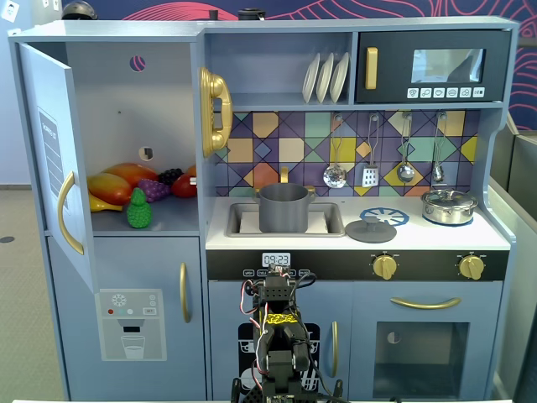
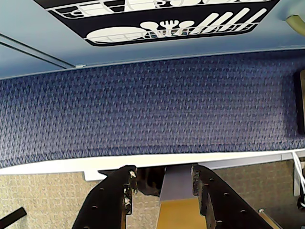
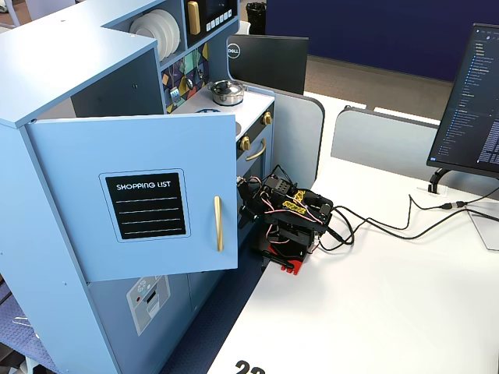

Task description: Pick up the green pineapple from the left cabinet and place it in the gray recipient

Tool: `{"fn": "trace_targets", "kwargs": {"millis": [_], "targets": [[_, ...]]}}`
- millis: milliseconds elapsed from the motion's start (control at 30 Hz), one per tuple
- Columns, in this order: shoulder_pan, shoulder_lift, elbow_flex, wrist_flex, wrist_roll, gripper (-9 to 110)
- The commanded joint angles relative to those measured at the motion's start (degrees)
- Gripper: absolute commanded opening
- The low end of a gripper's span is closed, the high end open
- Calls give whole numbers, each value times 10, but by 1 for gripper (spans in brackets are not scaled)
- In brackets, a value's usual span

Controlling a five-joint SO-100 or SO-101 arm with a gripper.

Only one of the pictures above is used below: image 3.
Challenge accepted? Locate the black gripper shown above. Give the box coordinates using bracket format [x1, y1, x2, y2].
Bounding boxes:
[235, 175, 271, 231]

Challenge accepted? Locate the blue cabinet door shopping list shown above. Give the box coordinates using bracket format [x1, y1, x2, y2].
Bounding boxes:
[23, 112, 239, 284]

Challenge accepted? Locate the red table clamp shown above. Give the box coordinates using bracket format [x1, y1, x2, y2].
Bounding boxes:
[279, 258, 306, 277]

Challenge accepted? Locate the gray desk divider panel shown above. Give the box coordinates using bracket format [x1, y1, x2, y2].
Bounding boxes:
[330, 104, 442, 181]
[244, 83, 327, 189]

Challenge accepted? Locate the silver toy pot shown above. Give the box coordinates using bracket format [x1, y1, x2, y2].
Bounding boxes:
[207, 79, 246, 106]

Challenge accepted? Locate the silver pot lid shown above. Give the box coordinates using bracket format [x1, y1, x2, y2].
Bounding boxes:
[209, 79, 243, 97]

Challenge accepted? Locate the silver slotted spatula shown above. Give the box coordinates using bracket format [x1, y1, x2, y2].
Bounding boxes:
[168, 65, 181, 103]

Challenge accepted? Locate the black Dell monitor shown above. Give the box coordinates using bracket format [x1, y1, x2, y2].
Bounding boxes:
[226, 34, 310, 97]

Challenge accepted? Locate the black waste bin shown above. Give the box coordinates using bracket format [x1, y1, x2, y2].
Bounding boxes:
[246, 2, 267, 36]

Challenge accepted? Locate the large white plate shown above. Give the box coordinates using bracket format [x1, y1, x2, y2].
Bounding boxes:
[146, 10, 176, 59]
[129, 14, 169, 62]
[155, 8, 182, 54]

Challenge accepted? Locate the dark blue partition panel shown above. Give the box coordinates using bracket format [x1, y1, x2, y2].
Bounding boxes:
[264, 0, 499, 83]

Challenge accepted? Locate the black monitor showing code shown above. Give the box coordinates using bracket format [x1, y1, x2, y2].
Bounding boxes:
[426, 23, 499, 178]

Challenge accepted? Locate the gold cabinet door handle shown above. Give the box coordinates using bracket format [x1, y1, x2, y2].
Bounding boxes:
[213, 196, 225, 252]

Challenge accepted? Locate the gold oven handle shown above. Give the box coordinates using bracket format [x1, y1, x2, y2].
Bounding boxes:
[245, 138, 268, 162]

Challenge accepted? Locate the black cable with connector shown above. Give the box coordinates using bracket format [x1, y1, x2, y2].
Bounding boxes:
[331, 194, 499, 241]

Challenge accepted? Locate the gold microwave handle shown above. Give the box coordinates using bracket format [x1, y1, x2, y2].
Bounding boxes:
[186, 1, 201, 36]

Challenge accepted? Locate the toy microwave with yellow handle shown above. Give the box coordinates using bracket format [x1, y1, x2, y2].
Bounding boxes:
[184, 0, 239, 37]

